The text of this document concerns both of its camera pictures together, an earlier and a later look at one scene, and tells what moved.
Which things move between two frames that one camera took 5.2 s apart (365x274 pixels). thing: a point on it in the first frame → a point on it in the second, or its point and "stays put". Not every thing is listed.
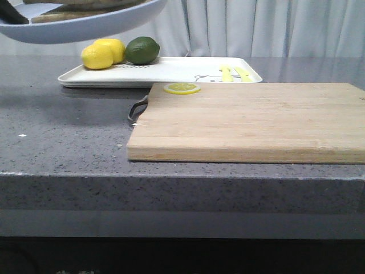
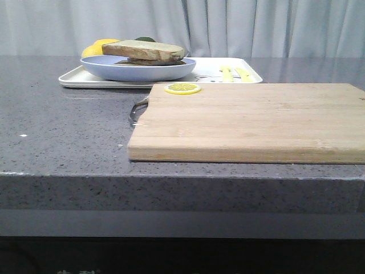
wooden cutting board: (278, 123) stays put
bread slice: (76, 12) → (152, 62)
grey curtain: (232, 28) stays put
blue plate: (82, 31) → (104, 67)
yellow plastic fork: (226, 75) stays put
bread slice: (89, 3) → (142, 49)
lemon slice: (182, 88) stays put
